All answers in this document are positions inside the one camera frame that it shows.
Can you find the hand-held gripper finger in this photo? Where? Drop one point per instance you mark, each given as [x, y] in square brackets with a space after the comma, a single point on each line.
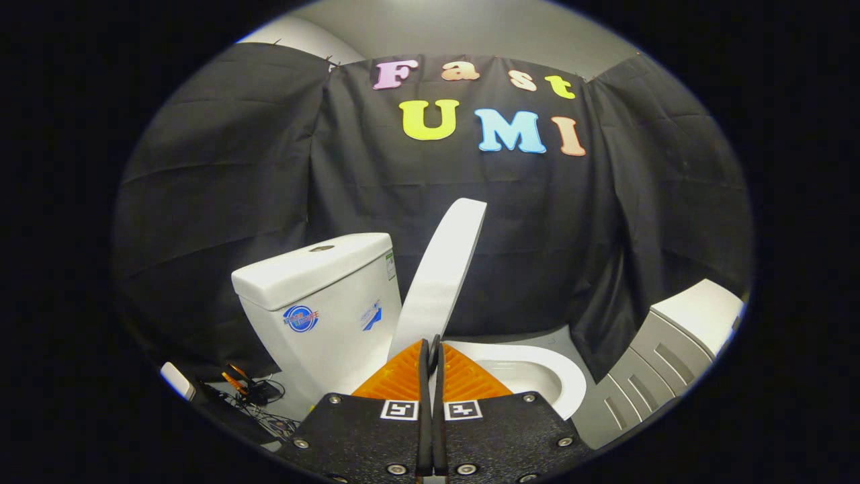
[424, 417]
[440, 417]

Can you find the white toilet lid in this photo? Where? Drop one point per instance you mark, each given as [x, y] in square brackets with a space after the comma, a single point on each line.
[440, 269]

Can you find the white ceramic toilet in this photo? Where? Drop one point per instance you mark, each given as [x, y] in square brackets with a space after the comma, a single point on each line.
[316, 336]

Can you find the white grooved cabinet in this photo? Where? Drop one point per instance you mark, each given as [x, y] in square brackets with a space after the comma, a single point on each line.
[672, 349]

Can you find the black backdrop cloth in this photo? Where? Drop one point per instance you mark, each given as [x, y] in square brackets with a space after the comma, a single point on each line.
[235, 202]

